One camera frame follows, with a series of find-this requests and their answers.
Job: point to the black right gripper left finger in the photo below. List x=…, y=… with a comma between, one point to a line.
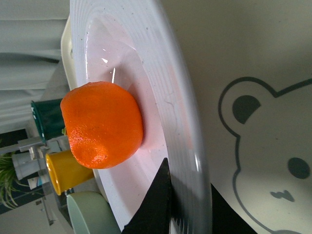
x=154, y=213

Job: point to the black right gripper right finger under plate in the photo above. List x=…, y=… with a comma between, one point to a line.
x=225, y=219

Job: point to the orange mandarin fruit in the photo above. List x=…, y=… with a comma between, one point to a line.
x=103, y=123

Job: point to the white round plate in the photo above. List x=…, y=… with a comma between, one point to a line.
x=130, y=43

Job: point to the light green bowl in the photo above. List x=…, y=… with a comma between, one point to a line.
x=90, y=213

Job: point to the yellow enamel mug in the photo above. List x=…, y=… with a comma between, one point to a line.
x=65, y=172

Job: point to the dark green enamel mug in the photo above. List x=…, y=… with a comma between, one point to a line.
x=48, y=118

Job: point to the green potted plant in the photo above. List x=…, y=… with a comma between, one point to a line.
x=13, y=192

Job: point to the cream bear serving tray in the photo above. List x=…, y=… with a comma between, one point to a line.
x=250, y=67

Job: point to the grey white curtain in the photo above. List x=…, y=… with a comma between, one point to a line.
x=30, y=35

